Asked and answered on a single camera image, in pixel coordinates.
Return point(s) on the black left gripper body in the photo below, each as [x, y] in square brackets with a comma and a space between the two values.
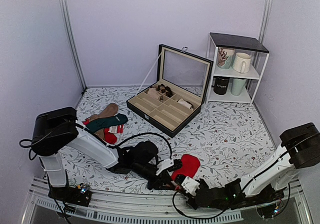
[138, 169]

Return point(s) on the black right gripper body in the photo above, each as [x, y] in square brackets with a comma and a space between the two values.
[223, 207]

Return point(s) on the red and beige sock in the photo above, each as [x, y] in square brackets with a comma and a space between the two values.
[190, 166]

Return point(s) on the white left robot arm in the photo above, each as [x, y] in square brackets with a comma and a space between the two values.
[57, 129]

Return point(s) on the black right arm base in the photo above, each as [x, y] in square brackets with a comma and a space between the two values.
[273, 202]

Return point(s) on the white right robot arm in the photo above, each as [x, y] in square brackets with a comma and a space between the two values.
[299, 149]

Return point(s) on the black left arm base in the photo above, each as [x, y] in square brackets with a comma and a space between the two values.
[78, 195]

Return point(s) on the red sock in pile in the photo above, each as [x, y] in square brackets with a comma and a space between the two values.
[109, 137]

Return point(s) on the red white striped sock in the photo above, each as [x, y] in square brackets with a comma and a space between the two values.
[116, 129]

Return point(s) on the dark green sock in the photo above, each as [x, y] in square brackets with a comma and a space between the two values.
[101, 123]

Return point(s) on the beige rolled sock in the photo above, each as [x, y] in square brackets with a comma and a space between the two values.
[155, 94]

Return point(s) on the cream rolled sock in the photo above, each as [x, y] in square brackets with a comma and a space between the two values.
[185, 103]

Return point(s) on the dark brown rolled sock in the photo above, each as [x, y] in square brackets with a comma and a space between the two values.
[165, 90]

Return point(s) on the black compartment storage box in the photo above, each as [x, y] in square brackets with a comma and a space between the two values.
[188, 75]

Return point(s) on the pale green cup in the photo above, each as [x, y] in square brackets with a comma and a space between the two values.
[238, 85]

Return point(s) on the black mug with text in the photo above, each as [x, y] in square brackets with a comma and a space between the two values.
[221, 85]

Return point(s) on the white two-tier shelf rack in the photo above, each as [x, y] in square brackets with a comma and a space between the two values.
[259, 58]

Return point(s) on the cream ribbed mug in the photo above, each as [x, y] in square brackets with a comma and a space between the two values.
[242, 62]

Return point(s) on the coral pattern mug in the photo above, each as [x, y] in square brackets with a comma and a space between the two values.
[225, 57]

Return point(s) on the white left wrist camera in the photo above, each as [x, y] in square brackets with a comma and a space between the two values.
[168, 164]

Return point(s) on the slotted aluminium front rail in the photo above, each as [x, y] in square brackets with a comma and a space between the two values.
[113, 207]

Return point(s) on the left aluminium frame post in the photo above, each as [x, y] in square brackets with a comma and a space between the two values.
[72, 43]

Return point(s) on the aluminium frame post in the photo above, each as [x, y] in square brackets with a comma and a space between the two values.
[265, 20]
[72, 43]

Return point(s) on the right aluminium frame post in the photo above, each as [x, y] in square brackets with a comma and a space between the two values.
[265, 20]

